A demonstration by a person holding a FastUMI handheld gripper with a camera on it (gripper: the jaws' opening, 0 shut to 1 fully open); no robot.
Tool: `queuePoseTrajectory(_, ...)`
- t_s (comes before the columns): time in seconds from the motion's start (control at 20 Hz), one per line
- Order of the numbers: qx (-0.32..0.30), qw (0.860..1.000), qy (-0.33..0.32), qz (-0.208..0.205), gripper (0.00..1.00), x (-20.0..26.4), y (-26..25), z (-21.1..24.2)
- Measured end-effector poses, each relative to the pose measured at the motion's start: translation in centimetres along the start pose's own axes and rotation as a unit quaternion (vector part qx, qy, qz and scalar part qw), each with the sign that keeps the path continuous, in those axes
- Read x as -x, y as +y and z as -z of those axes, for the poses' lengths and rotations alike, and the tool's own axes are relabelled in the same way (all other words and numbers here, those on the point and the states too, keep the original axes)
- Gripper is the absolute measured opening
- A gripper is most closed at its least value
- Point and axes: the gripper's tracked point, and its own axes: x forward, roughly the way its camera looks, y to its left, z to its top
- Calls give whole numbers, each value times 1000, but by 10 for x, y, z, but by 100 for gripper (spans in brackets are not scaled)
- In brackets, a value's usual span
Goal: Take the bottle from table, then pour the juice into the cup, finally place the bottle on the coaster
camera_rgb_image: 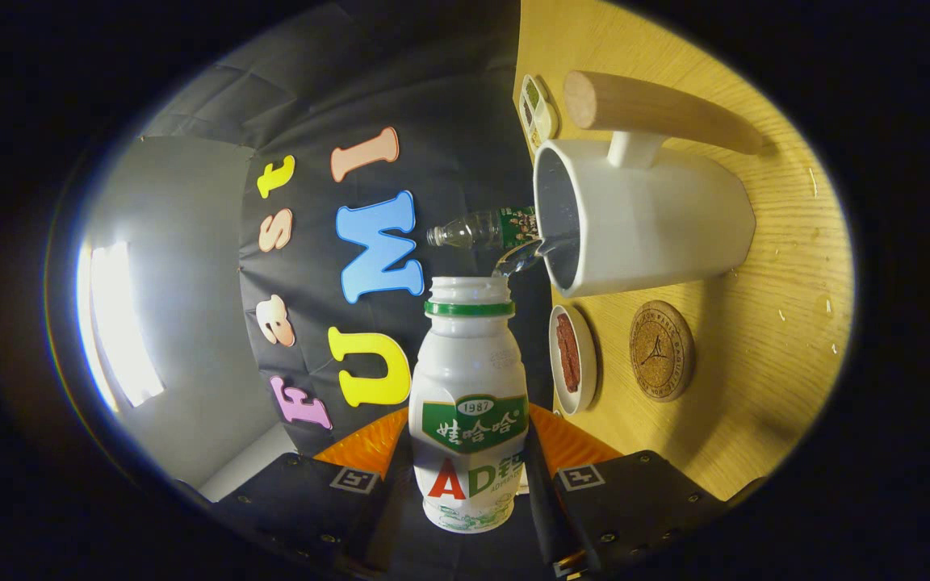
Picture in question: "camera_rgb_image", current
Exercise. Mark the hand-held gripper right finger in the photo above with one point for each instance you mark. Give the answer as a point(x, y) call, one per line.
point(550, 516)

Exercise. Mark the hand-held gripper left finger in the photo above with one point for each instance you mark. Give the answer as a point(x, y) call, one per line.
point(303, 504)

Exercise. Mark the white juice bottle green label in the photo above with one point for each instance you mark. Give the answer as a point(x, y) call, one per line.
point(469, 363)

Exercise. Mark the round cork coaster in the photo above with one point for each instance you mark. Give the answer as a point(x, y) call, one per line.
point(661, 351)

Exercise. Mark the clear plastic water bottle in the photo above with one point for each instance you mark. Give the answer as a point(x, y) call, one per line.
point(473, 230)

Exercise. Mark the round beige plate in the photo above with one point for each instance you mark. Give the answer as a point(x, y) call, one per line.
point(588, 363)

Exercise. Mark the red sausages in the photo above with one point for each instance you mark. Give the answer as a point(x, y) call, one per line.
point(568, 351)

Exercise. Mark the wooden table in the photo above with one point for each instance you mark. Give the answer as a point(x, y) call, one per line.
point(756, 363)

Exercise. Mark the ceiling light panel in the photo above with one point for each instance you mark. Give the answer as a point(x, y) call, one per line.
point(122, 323)

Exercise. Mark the yellow beans pile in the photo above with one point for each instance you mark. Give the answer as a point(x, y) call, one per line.
point(535, 137)

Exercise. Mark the white divided dish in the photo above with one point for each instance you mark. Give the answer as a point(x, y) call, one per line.
point(548, 117)

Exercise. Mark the dark red beans pile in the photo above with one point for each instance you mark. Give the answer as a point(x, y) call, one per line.
point(526, 113)

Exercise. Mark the black backdrop cloth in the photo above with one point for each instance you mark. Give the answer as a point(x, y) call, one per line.
point(449, 121)

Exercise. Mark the green beans pile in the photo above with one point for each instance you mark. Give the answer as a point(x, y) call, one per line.
point(531, 90)

